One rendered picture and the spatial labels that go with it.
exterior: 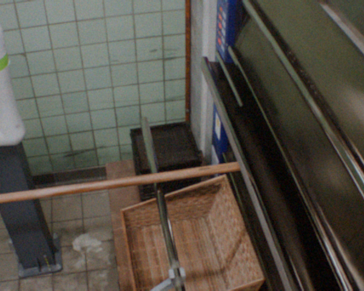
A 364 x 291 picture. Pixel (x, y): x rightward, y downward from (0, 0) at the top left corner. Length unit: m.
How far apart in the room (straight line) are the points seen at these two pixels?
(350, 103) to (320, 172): 0.26
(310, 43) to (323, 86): 0.13
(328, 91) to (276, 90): 0.39
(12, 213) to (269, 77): 1.55
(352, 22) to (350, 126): 0.21
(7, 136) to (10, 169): 0.48
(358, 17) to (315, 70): 0.20
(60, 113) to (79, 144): 0.28
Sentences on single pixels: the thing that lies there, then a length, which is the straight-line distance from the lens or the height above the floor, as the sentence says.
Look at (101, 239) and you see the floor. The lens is 3.01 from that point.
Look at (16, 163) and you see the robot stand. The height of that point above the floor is 0.85.
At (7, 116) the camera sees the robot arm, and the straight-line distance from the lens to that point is 1.84.
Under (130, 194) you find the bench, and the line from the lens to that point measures 2.44.
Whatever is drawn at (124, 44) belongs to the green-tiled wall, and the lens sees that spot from 2.76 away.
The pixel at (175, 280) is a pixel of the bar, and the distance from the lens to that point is 1.43.
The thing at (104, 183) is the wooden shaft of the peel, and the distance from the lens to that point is 1.63.
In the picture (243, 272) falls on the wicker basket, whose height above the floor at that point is 0.74.
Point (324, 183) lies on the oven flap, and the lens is 1.22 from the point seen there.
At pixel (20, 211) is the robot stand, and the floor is 0.52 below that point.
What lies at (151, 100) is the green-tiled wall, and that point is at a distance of 2.99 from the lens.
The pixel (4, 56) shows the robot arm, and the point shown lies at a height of 1.55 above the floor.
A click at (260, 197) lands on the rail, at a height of 1.44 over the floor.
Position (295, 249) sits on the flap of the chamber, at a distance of 1.22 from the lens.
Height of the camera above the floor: 2.38
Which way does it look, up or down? 43 degrees down
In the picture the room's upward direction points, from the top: 1 degrees counter-clockwise
